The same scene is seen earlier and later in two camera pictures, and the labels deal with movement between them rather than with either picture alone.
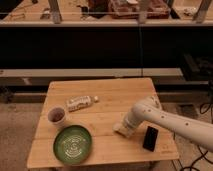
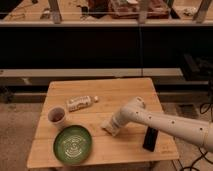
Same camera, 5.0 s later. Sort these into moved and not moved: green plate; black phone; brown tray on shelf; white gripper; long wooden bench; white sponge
Moved: white sponge; white gripper
Not moved: brown tray on shelf; black phone; long wooden bench; green plate
